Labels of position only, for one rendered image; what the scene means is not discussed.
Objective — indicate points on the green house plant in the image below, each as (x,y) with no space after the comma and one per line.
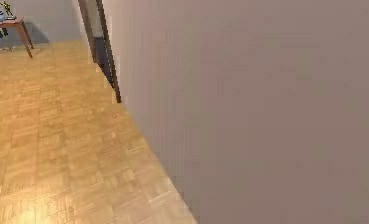
(6,8)

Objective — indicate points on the dark brown door frame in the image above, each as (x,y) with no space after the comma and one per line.
(107,50)

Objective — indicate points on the brown wooden table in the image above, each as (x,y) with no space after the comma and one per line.
(21,28)

